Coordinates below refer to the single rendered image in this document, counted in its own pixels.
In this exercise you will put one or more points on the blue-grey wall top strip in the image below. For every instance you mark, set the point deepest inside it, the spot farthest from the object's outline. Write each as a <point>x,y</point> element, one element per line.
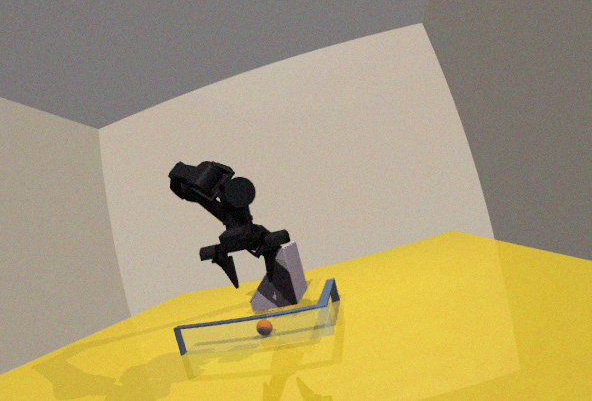
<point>323,302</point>

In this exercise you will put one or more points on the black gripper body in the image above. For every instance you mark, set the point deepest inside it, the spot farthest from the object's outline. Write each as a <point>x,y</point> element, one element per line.
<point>270,241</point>

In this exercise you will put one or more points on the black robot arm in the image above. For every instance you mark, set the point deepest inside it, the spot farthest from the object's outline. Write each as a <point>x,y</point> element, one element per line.
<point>207,181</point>

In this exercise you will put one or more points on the clear l-shaped low wall with blue edges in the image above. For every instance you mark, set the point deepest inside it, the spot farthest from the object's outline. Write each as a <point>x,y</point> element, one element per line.
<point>288,328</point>

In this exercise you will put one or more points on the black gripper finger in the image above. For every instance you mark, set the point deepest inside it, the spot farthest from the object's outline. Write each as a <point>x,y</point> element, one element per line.
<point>227,264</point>
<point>269,257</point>

